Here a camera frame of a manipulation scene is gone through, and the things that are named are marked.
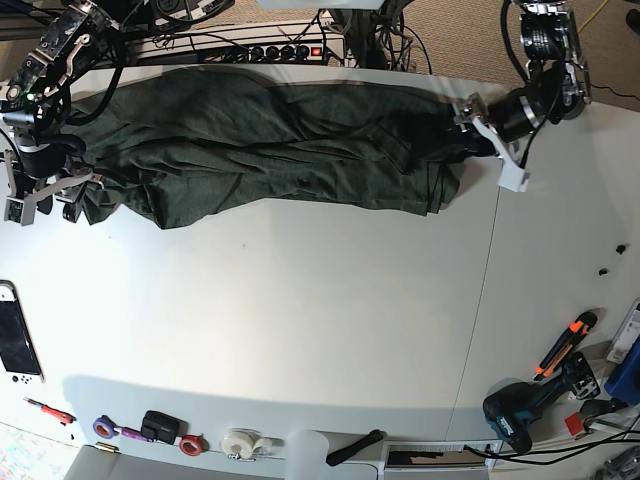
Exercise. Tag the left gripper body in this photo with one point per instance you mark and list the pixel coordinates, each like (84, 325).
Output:
(511, 117)

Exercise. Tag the blue box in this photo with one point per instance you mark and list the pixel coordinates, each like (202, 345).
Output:
(623, 384)

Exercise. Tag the black power strip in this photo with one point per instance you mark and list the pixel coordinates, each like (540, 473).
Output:
(271, 54)

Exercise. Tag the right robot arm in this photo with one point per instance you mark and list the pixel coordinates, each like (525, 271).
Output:
(36, 101)

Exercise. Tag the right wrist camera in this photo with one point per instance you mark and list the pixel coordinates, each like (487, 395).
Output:
(20, 211)

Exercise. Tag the orange black utility knife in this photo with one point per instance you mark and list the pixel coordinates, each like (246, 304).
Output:
(567, 341)

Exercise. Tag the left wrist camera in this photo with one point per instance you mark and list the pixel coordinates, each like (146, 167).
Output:
(513, 178)

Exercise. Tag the clear tape dispenser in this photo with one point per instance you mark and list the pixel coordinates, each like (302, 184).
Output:
(244, 444)

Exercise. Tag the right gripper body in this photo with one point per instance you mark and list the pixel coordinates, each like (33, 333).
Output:
(47, 175)

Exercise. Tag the white paper roll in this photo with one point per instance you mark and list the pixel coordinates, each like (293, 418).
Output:
(305, 455)

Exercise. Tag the red screwdriver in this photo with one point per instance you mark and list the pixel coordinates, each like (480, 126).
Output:
(62, 417)

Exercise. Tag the black action camera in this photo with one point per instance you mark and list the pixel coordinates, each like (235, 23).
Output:
(157, 426)

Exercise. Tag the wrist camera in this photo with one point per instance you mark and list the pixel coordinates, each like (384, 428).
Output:
(513, 178)
(20, 211)

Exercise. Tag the white handheld game console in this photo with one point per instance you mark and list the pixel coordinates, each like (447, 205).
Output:
(18, 355)

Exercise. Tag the dark green t-shirt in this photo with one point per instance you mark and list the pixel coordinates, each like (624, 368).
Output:
(192, 143)

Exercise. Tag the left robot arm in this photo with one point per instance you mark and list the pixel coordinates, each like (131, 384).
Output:
(542, 43)

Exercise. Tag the teal black power drill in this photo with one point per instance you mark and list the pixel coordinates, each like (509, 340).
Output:
(511, 410)

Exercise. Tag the purple tape roll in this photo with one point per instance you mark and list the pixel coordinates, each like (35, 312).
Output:
(104, 427)

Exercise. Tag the red tape roll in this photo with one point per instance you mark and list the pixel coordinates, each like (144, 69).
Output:
(191, 445)

